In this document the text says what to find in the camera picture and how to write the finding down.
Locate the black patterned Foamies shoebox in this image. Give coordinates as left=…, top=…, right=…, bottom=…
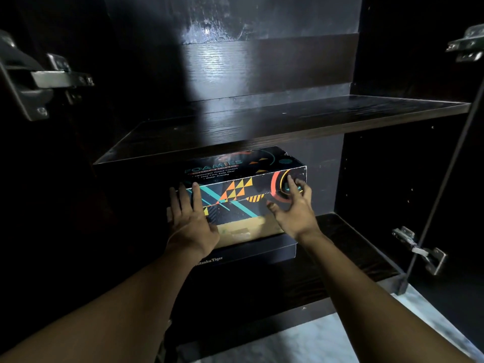
left=175, top=146, right=308, bottom=227

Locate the silver metal cabinet hinge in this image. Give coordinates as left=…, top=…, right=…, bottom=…
left=392, top=225, right=448, bottom=276
left=446, top=24, right=484, bottom=63
left=0, top=29, right=95, bottom=122

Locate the person's left hand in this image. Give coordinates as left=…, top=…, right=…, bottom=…
left=166, top=181, right=221, bottom=261

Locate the dark wooden cabinet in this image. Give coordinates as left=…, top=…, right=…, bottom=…
left=0, top=0, right=484, bottom=363

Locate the person's right forearm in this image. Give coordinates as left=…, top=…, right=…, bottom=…
left=298, top=228, right=473, bottom=363

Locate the person's left forearm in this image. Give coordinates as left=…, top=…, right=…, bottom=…
left=0, top=244, right=209, bottom=363

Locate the dark wooden cabinet door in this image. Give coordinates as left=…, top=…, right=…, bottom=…
left=397, top=75, right=484, bottom=352

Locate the gold shoebox with diamond logo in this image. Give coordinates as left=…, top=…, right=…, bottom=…
left=204, top=215, right=285, bottom=249

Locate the black Onitsuka Tiger shoebox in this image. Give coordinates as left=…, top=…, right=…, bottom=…
left=193, top=234, right=297, bottom=267

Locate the person's right hand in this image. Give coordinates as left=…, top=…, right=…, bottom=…
left=266, top=174, right=323, bottom=245

